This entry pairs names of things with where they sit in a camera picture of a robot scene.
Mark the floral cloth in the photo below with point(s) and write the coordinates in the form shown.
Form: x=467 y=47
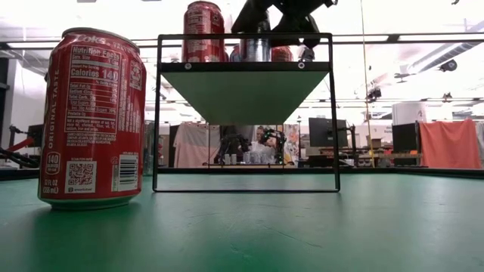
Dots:
x=293 y=136

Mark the white cabinet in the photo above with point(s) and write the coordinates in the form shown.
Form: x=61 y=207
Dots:
x=408 y=113

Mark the long background workbench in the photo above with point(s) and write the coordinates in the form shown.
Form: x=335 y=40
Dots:
x=378 y=155

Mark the green table mat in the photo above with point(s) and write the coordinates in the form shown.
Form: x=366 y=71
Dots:
x=242 y=234

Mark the red soda can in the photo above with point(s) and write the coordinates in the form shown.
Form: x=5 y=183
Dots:
x=202 y=22

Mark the red-orange soda can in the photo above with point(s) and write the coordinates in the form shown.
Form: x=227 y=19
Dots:
x=281 y=54

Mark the black ceiling camera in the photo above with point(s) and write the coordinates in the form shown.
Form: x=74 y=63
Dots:
x=448 y=65
x=307 y=56
x=373 y=94

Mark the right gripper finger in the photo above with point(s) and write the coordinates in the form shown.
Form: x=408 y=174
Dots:
x=249 y=19
x=298 y=28

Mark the white cloth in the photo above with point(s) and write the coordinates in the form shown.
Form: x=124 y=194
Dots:
x=193 y=145

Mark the black monitor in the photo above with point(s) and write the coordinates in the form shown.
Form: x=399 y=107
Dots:
x=325 y=132
x=404 y=138
x=36 y=132

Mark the orange cloth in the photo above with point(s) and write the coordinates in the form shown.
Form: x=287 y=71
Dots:
x=450 y=143

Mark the person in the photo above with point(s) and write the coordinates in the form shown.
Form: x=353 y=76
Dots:
x=261 y=145

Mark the red Coca-Cola can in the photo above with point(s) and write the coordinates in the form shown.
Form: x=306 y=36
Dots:
x=92 y=113

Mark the black ceiling light rail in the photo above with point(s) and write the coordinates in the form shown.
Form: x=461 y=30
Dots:
x=393 y=38

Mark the other-station black robot arm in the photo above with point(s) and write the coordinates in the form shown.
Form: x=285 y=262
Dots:
x=276 y=138
x=232 y=145

